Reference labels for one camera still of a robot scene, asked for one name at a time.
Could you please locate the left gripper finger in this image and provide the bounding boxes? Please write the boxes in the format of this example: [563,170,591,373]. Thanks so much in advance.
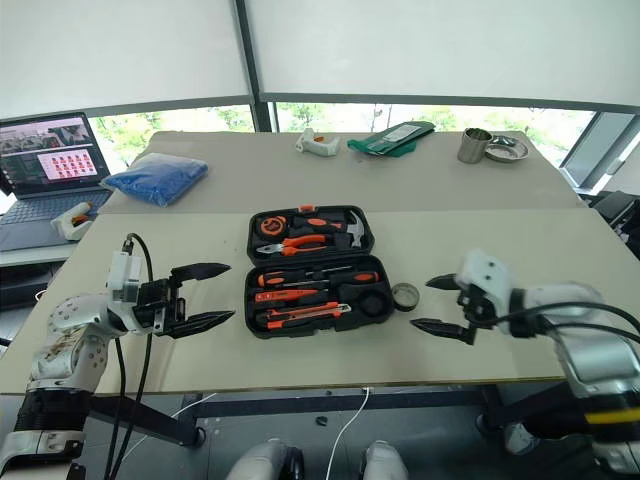
[170,262,232,289]
[167,309,236,342]

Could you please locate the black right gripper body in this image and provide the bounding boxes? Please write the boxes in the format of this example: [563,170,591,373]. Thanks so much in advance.
[455,283,497,330]

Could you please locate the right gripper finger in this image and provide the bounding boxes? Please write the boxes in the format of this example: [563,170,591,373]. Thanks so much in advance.
[409,318,477,347]
[425,273,462,292]

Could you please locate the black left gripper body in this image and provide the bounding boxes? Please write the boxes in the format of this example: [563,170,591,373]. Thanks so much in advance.
[131,277,189,336]

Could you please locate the red voltage tester pen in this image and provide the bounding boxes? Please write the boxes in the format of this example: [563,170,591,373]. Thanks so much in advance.
[254,288,322,303]

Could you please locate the orange black utility knife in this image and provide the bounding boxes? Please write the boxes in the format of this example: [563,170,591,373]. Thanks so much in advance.
[256,301,352,330]

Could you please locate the black tool case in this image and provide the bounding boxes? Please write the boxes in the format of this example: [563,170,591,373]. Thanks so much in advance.
[243,203,394,340]

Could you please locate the grey tape roll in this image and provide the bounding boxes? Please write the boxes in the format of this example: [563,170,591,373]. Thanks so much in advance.
[391,282,420,312]

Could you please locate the black tape roll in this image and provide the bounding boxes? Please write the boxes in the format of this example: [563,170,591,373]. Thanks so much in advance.
[359,293,389,317]

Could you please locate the orange black tape measure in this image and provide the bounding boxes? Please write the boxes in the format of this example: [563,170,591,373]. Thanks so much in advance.
[259,214,288,237]

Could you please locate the blue plastic bag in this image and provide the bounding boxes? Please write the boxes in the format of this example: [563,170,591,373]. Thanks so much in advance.
[101,152,210,207]

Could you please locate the steel claw hammer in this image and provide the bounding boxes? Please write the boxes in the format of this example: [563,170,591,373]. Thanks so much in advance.
[292,209,372,250]

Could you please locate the white orange plastic gadget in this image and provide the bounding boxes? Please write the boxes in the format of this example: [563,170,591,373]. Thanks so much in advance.
[49,201,99,243]

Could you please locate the steel cup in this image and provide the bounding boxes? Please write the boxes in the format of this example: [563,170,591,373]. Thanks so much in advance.
[456,126,494,164]

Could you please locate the steel dish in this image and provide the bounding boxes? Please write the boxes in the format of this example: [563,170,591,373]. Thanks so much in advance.
[483,137,530,163]

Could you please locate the grey rounded shape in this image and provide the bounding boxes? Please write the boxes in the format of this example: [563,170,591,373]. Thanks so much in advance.
[361,439,410,480]
[225,438,305,480]

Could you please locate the dark green foil pouch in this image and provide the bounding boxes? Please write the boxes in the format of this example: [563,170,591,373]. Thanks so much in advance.
[358,120,436,151]

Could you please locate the open laptop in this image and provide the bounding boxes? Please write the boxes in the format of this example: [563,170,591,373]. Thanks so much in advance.
[0,111,115,252]

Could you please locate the white roller blind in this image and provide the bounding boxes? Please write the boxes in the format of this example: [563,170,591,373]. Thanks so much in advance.
[244,0,640,110]
[0,0,252,122]

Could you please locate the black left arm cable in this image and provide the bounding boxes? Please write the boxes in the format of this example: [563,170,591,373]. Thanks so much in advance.
[103,232,154,480]

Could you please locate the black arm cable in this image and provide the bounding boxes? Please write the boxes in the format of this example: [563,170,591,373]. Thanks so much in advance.
[103,232,154,480]
[480,301,640,347]

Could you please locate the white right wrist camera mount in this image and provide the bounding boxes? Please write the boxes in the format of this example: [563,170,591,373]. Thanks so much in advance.
[456,248,514,335]

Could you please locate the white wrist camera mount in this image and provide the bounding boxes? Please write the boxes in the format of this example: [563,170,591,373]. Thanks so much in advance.
[105,250,143,304]
[456,248,514,335]

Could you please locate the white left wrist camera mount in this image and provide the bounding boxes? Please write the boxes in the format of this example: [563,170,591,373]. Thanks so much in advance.
[105,250,143,304]

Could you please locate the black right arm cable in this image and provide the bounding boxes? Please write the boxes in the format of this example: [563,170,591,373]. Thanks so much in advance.
[480,301,640,347]

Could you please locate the orange handled pliers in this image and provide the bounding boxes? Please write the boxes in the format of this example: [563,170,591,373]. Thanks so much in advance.
[255,233,336,258]

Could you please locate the black table frame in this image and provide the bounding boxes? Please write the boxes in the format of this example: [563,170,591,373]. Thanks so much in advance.
[87,387,561,449]

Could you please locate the white cable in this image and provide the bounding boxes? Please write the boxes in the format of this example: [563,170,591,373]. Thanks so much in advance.
[172,385,372,480]

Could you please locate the dark window frame post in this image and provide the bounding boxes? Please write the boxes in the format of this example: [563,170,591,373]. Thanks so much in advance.
[233,0,280,134]

